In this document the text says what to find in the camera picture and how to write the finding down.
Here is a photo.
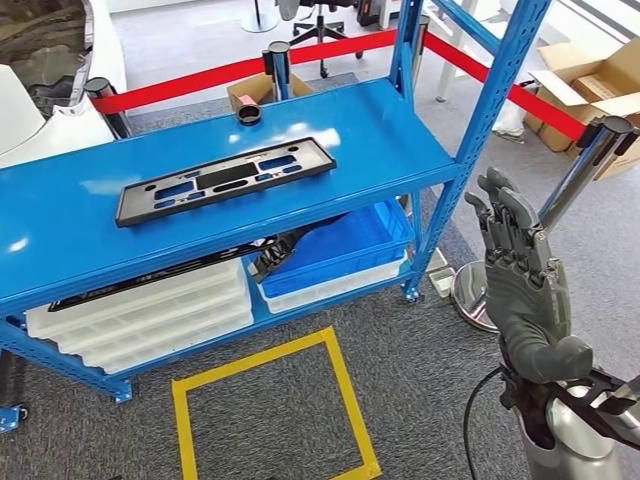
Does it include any clear plastic bag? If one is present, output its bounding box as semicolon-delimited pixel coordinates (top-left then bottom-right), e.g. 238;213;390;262
492;99;526;144

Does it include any black plastic panel part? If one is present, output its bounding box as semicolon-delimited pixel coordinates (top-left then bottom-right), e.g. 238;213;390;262
115;137;337;229

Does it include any black bracket part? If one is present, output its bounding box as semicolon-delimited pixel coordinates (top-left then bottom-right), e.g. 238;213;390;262
247;211;351;285

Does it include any black office chair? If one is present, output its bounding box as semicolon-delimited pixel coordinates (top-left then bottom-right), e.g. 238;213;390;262
277;0;365;79

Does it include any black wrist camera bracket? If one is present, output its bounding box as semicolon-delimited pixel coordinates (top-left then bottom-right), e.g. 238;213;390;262
555;369;640;452

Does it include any white car body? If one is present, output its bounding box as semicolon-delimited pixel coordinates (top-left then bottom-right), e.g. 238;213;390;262
0;0;128;170

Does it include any red barrier belt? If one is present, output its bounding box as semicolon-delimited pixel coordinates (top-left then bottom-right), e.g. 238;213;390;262
90;58;273;115
290;29;398;66
423;31;589;142

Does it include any blue plastic bin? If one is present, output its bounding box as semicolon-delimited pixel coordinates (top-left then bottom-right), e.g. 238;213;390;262
260;200;416;299

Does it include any chrome stanchion post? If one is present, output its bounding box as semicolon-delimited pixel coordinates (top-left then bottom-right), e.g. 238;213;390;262
262;40;292;102
411;13;432;91

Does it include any large open cardboard box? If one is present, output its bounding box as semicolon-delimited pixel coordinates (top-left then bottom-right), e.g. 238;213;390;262
522;38;640;181

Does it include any long black frame part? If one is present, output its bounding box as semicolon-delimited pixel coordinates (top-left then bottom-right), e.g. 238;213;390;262
47;235;281;314

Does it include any white plastic tray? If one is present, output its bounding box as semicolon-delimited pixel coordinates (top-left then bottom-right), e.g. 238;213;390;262
102;311;255;376
257;254;408;315
25;258;247;340
50;281;250;352
75;296;253;364

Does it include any black short cylinder ring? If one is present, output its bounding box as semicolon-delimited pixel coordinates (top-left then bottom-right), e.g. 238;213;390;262
236;102;263;127

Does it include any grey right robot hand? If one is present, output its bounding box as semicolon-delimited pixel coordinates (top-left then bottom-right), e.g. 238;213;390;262
465;165;595;386

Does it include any round floor stand base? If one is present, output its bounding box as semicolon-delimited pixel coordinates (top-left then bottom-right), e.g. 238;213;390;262
239;0;280;34

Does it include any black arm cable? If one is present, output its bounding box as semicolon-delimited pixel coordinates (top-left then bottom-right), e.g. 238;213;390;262
462;366;503;480

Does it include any blue metal shelf rack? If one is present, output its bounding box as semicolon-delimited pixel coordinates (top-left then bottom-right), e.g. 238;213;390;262
0;402;30;435
0;0;551;405

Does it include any chrome stanchion with round base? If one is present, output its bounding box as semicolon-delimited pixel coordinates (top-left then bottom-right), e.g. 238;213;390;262
451;115;640;335

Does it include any black-topped stanchion post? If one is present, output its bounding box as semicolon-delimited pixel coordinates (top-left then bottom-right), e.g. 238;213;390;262
84;76;134;142

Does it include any small white box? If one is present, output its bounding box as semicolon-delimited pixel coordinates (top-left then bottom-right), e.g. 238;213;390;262
425;248;457;299

